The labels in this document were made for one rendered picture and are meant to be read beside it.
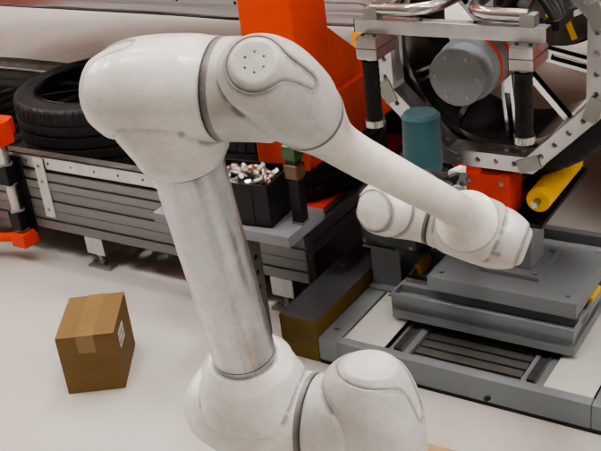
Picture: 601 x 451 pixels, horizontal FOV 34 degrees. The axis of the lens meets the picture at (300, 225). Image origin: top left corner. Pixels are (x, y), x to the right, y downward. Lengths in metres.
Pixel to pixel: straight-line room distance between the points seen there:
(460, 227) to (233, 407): 0.45
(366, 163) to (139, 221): 1.82
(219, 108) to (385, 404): 0.55
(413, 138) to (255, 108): 1.13
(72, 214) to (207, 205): 2.06
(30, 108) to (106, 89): 2.24
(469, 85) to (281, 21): 0.55
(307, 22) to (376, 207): 0.93
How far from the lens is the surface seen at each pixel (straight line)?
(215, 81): 1.18
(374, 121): 2.16
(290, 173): 2.38
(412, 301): 2.65
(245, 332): 1.47
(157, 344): 2.91
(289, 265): 2.85
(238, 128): 1.19
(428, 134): 2.24
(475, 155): 2.35
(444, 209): 1.51
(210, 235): 1.35
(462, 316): 2.60
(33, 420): 2.74
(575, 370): 2.52
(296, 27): 2.44
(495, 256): 1.63
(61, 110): 3.40
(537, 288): 2.56
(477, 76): 2.11
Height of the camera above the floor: 1.53
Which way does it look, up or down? 26 degrees down
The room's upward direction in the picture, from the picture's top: 7 degrees counter-clockwise
